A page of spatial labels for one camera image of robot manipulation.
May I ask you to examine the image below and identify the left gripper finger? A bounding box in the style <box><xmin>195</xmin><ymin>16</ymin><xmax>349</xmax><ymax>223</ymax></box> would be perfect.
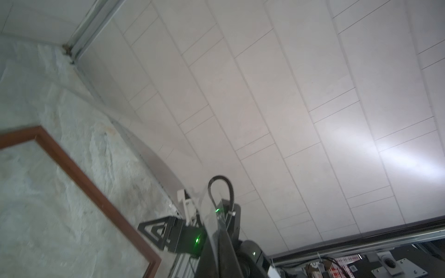
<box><xmin>194</xmin><ymin>188</ymin><xmax>243</xmax><ymax>278</ymax></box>

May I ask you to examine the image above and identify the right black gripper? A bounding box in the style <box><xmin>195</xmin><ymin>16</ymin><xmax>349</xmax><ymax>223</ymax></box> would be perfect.
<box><xmin>137</xmin><ymin>199</ymin><xmax>242</xmax><ymax>258</ymax></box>

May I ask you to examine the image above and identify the brown wooden picture frame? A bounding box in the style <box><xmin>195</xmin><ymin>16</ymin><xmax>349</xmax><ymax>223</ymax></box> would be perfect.
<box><xmin>1</xmin><ymin>126</ymin><xmax>162</xmax><ymax>278</ymax></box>

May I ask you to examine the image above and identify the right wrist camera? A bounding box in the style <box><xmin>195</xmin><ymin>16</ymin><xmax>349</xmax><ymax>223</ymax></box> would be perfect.
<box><xmin>177</xmin><ymin>190</ymin><xmax>197</xmax><ymax>225</ymax></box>

